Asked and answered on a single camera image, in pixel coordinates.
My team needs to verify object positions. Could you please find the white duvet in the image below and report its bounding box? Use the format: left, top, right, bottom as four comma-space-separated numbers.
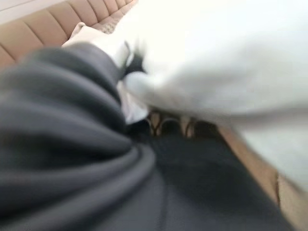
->
115, 0, 308, 201

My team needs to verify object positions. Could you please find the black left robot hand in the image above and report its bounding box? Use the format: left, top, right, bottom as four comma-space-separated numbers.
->
0, 40, 296, 231

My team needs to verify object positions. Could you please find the beige pillow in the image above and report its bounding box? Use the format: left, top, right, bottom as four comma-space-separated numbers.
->
61, 21, 122, 64

